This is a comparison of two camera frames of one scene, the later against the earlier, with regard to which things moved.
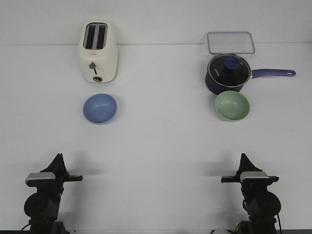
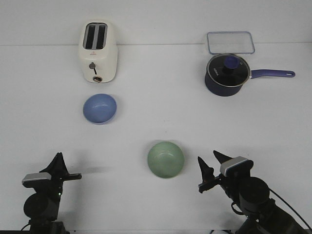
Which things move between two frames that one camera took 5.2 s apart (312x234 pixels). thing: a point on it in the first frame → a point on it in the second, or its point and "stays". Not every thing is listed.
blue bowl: (100, 108) stays
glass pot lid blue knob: (229, 70) stays
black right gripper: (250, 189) → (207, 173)
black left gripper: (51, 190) stays
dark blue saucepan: (229, 72) stays
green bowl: (232, 106) → (165, 159)
